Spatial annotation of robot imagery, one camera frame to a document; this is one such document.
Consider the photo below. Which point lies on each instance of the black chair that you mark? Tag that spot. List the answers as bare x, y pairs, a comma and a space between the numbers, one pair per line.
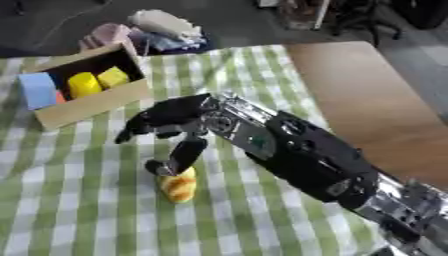
364, 18

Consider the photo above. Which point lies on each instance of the blue block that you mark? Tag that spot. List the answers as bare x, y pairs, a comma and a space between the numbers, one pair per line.
38, 90

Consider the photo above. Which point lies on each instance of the yellow block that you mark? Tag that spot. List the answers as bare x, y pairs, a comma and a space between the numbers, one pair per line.
83, 85
112, 77

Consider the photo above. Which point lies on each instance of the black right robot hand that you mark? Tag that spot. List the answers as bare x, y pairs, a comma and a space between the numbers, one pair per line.
169, 111

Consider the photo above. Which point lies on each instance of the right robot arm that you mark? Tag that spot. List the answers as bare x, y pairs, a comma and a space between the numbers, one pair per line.
303, 150

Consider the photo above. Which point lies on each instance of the pink bag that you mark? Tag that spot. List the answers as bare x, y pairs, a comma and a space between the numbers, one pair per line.
108, 36

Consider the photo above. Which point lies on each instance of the orange red block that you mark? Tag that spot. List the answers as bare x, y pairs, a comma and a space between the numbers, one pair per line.
59, 97

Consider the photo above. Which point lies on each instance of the white cloth bundle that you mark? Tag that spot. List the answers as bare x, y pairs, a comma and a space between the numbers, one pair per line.
166, 23

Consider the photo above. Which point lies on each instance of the yellow orange toy fruit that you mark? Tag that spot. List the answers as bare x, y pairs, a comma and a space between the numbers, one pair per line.
178, 188

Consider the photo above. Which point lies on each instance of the black round object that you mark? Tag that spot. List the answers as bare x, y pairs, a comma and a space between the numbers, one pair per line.
423, 11

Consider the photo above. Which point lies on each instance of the tan cardboard box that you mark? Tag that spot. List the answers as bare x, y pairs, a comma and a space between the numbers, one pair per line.
87, 85

